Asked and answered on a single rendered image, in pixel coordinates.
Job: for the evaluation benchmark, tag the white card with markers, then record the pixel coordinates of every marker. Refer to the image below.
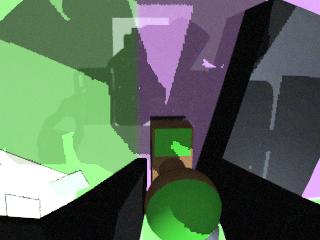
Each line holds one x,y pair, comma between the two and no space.
32,190

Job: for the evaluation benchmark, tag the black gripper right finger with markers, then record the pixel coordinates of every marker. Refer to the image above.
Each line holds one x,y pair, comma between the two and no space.
257,209

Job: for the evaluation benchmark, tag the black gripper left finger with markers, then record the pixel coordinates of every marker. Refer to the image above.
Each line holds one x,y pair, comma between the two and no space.
113,210

